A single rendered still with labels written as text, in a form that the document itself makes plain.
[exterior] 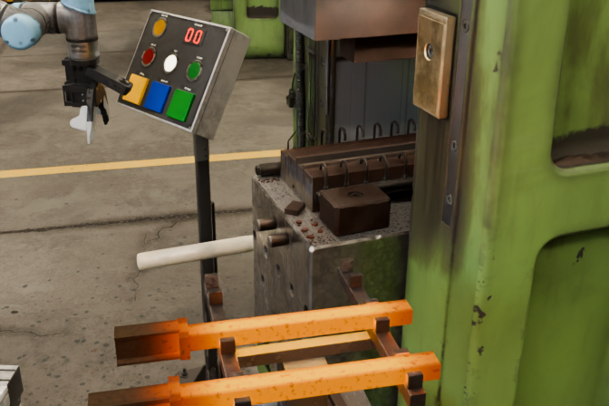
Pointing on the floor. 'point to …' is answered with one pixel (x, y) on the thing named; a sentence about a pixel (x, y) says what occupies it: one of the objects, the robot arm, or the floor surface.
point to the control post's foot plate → (196, 374)
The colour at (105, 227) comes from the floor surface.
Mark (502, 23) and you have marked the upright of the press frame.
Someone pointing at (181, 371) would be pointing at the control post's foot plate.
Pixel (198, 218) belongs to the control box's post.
